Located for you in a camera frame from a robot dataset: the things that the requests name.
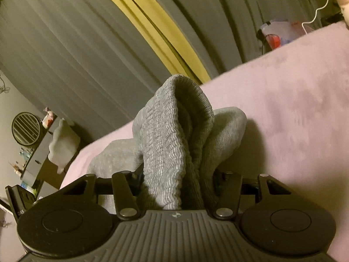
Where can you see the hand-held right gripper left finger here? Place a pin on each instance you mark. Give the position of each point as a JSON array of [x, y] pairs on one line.
[[122, 191]]

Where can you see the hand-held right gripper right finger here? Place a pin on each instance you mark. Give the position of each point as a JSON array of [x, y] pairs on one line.
[[231, 191]]

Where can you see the grey pants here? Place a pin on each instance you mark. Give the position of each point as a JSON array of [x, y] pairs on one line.
[[174, 131]]

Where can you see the row of small bottles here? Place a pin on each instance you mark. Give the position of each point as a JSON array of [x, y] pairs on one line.
[[23, 161]]

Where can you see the grey desk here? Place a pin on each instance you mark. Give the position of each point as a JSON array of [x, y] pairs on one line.
[[36, 158]]

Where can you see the white fluffy chair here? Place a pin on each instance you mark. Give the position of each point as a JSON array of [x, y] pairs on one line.
[[64, 144]]

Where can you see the round slatted fan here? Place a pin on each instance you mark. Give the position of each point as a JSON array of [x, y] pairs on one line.
[[26, 127]]

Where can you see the pink white toy figure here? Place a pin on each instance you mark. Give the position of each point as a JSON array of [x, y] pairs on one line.
[[48, 118]]

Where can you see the pink fluffy blanket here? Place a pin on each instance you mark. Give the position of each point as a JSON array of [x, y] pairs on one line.
[[286, 114]]

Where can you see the grey curtain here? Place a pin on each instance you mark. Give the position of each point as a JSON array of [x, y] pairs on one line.
[[81, 46], [231, 11]]

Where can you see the yellow curtain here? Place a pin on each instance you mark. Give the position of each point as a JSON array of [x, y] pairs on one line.
[[163, 32]]

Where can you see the orange and white bag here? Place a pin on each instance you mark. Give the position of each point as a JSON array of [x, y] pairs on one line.
[[278, 34]]

